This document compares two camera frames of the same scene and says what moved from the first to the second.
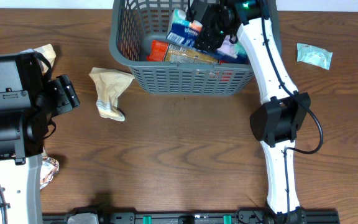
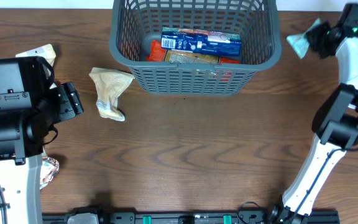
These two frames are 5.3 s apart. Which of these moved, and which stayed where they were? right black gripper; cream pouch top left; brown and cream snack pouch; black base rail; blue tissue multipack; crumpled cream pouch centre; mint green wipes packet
Moved: mint green wipes packet; right black gripper; blue tissue multipack
Stayed: brown and cream snack pouch; black base rail; cream pouch top left; crumpled cream pouch centre
